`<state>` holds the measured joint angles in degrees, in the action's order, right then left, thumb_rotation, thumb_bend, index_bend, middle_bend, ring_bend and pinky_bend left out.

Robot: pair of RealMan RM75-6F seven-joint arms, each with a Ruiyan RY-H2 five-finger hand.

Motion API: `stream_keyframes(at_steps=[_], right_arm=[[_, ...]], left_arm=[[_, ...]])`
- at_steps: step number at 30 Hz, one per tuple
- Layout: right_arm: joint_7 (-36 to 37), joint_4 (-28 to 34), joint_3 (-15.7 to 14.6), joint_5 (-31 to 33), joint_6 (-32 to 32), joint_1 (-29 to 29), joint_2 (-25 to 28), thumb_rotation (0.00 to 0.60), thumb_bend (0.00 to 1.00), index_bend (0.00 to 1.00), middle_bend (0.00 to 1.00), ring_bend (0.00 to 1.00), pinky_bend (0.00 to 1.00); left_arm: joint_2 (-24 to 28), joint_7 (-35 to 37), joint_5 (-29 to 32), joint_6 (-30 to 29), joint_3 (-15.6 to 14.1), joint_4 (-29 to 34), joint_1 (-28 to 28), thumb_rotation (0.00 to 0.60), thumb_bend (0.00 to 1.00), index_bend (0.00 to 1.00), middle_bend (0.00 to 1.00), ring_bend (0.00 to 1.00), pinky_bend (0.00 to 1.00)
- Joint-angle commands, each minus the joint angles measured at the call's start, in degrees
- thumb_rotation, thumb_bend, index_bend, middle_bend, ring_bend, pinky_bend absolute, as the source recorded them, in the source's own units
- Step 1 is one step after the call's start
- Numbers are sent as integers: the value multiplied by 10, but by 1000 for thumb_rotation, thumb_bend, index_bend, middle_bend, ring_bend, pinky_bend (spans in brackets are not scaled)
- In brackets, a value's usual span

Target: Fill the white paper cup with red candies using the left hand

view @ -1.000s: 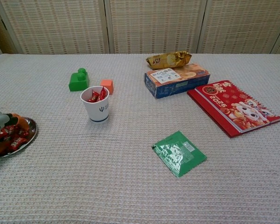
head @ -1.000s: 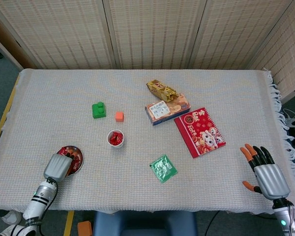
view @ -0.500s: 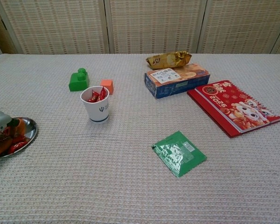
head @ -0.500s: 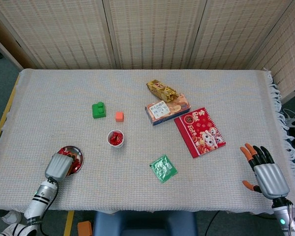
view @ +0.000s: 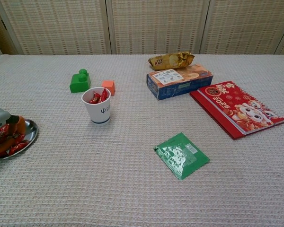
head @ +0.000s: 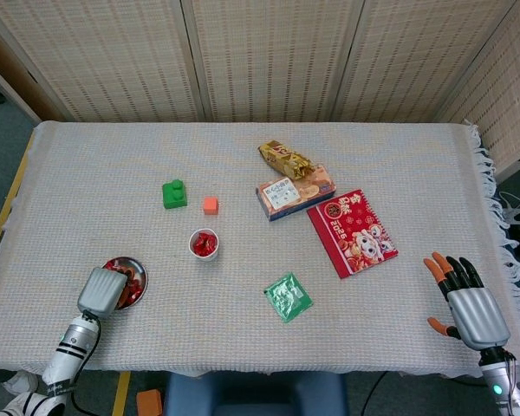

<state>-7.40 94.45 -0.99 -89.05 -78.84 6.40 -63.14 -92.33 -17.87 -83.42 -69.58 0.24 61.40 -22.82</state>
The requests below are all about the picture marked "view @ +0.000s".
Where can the red 2026 spiral calendar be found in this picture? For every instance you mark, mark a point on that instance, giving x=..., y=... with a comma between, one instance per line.
x=239, y=108

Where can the heap of red candies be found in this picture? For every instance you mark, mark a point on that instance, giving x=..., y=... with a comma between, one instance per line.
x=17, y=147

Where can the green foil sachet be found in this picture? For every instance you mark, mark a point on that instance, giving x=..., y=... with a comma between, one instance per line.
x=182, y=158

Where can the orange and blue biscuit box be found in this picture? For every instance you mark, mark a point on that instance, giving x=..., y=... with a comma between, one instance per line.
x=180, y=87

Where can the bowl of red candies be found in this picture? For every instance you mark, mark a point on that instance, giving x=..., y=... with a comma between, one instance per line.
x=32, y=132

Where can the golden snack bag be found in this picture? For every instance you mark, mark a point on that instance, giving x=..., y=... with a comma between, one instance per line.
x=168, y=61

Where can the orange cube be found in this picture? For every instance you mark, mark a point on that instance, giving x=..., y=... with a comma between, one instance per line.
x=109, y=85

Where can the green toy building block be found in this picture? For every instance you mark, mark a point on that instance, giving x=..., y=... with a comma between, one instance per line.
x=79, y=82

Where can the red candy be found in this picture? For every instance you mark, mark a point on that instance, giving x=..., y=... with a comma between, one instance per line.
x=94, y=98
x=104, y=94

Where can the white woven tablecloth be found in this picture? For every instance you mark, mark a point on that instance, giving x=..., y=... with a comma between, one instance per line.
x=109, y=189

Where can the white paper cup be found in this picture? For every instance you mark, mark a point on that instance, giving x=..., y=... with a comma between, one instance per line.
x=98, y=113

